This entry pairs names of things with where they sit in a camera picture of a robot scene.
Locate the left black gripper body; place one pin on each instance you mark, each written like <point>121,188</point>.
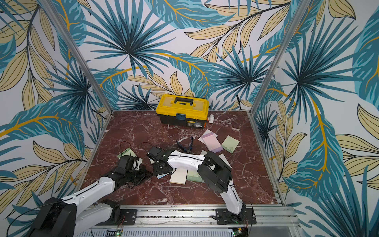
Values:
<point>138,177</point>

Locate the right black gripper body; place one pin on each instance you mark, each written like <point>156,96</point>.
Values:
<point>160,165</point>

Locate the blue topped cream memo pad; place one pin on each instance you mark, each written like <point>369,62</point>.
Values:
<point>161,176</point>

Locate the yellow topped cream memo pad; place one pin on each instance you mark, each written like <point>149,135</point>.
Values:
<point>179,176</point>

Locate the large green memo pad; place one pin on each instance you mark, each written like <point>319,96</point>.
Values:
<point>193,176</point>

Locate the pink memo pad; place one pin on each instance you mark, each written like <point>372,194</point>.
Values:
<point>213,144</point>

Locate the torn white grid page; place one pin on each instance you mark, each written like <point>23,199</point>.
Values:
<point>223,158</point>

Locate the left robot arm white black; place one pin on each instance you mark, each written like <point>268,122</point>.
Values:
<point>76,213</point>

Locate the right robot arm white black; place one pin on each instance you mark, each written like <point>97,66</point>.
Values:
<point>212,169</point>

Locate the small green memo pad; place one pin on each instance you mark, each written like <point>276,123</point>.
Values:
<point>129,152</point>

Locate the yellow black toolbox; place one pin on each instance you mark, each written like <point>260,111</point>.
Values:
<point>183,111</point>

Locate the small white bottle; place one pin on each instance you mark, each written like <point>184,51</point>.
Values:
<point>211,119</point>

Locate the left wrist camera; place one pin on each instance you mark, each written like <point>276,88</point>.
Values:
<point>137,163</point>

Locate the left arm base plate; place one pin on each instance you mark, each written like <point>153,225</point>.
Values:
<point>124,217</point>

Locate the aluminium front rail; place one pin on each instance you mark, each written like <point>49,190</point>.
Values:
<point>203,216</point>

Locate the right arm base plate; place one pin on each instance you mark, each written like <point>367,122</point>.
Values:
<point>224,217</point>

